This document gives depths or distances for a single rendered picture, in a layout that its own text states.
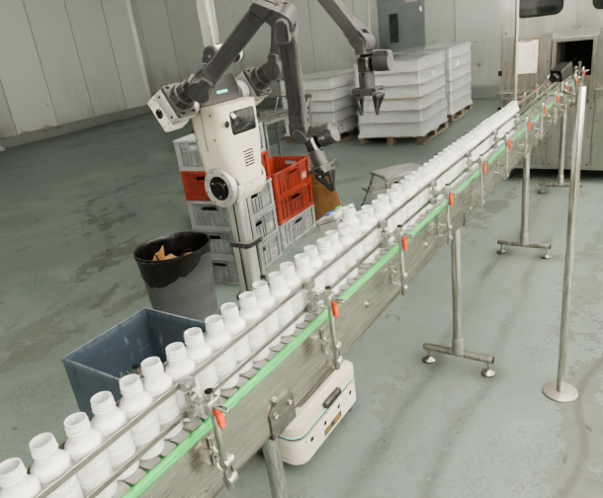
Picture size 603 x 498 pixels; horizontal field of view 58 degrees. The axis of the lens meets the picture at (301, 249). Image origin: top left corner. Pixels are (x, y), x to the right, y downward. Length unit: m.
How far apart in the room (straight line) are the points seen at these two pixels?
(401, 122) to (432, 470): 6.18
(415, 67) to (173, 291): 5.51
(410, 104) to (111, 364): 6.67
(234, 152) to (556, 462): 1.76
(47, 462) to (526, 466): 1.91
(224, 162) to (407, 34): 10.22
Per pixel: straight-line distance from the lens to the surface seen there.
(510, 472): 2.45
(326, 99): 8.60
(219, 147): 2.05
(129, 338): 1.80
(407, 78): 7.89
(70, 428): 1.00
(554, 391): 2.85
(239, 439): 1.27
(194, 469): 1.19
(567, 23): 5.78
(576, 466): 2.53
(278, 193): 4.46
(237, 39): 1.73
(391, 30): 12.23
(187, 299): 3.18
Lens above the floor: 1.71
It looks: 22 degrees down
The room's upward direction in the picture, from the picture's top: 8 degrees counter-clockwise
